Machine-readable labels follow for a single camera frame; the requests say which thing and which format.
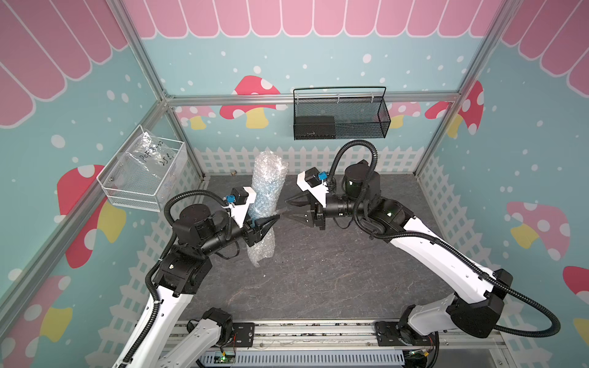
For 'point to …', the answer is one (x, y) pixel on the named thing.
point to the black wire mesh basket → (340, 113)
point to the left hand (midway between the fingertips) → (271, 213)
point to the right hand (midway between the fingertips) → (287, 208)
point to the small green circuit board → (225, 359)
